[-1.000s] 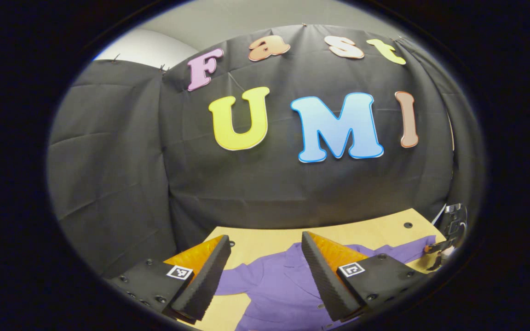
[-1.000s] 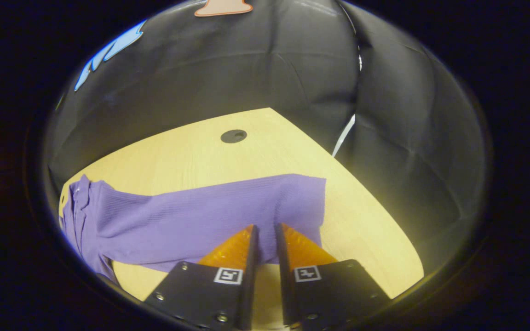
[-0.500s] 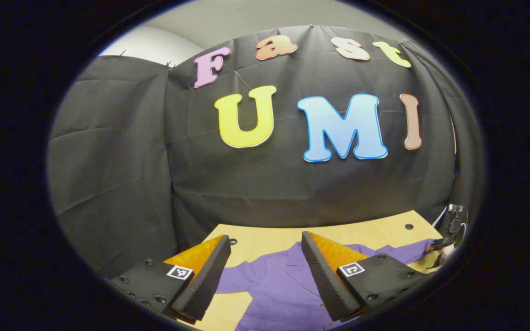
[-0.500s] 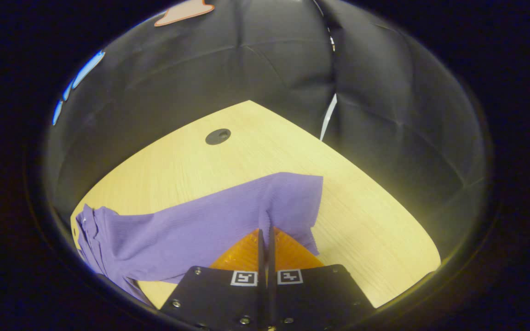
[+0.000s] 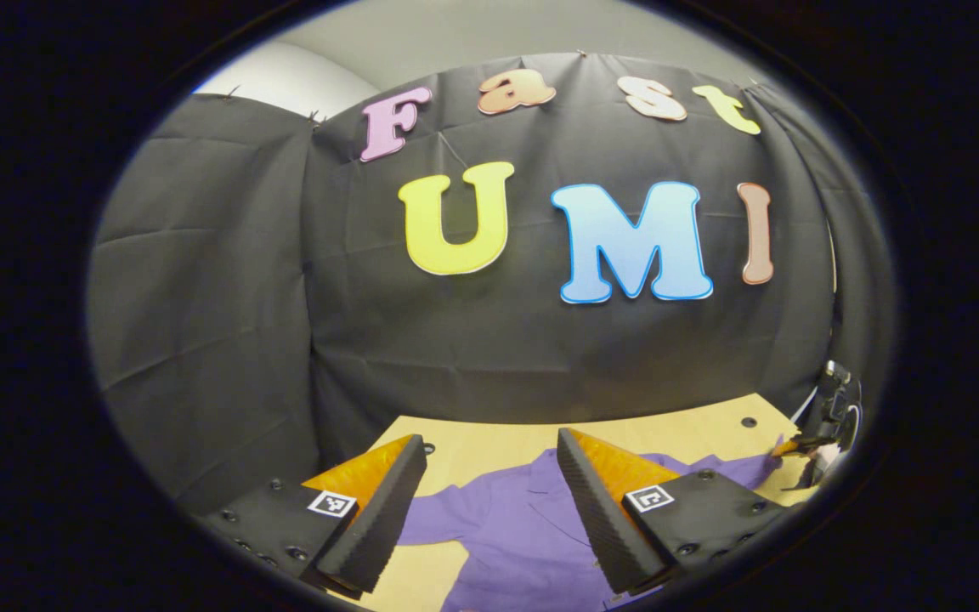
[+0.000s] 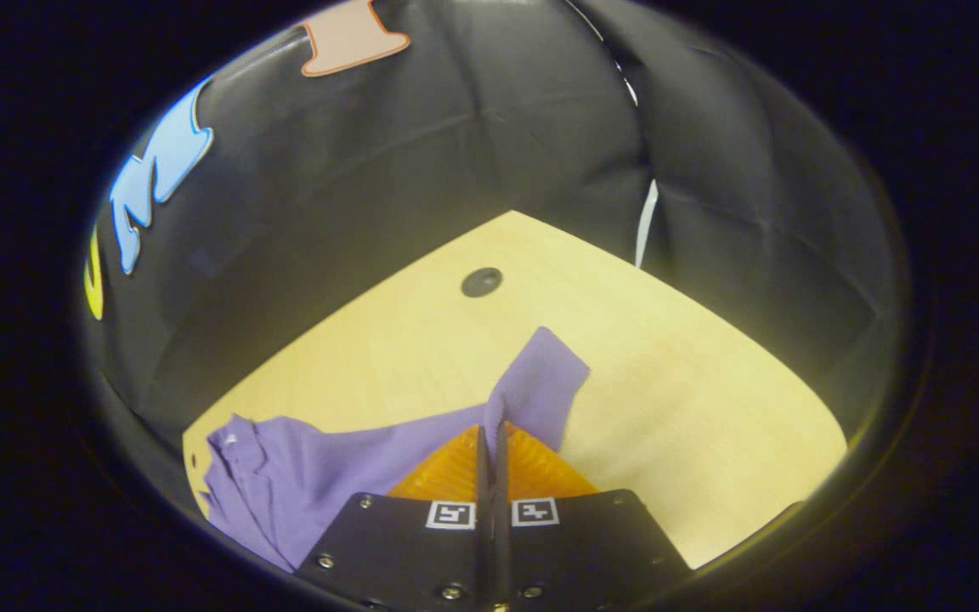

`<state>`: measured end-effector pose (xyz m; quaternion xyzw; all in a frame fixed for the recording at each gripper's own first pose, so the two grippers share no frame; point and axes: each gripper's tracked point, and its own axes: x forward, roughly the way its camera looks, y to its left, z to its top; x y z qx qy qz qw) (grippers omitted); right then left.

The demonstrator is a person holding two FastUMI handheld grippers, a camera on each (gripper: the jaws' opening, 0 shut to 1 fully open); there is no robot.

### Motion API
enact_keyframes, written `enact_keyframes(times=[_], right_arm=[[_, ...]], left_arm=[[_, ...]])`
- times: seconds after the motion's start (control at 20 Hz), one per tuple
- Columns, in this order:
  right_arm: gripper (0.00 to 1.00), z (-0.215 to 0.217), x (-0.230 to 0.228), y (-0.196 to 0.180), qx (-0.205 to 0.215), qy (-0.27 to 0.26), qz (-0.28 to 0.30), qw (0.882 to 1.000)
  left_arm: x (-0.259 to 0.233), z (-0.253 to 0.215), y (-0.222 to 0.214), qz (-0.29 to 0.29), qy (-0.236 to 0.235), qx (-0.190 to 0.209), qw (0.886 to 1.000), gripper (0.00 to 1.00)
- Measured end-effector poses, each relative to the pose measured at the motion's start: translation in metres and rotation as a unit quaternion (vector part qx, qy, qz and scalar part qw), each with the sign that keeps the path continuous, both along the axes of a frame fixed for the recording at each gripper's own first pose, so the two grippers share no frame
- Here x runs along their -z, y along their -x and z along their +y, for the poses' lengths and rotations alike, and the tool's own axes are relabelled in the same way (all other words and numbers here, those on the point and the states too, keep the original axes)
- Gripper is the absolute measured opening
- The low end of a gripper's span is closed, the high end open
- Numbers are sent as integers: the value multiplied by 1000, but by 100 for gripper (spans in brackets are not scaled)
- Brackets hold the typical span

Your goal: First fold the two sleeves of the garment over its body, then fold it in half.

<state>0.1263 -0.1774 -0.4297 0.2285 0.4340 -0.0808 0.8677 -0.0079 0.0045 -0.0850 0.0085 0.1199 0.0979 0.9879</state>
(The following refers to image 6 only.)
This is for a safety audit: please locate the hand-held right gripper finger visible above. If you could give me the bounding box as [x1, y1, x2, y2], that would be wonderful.
[494, 421, 694, 612]
[294, 423, 495, 612]

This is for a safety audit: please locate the purple knit buttoned garment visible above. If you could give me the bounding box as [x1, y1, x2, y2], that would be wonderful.
[201, 326, 592, 572]

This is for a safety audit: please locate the black backdrop cloth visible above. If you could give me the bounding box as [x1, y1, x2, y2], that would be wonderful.
[82, 0, 898, 511]

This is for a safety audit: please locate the black table cable hole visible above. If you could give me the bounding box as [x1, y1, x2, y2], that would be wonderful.
[461, 267, 504, 298]

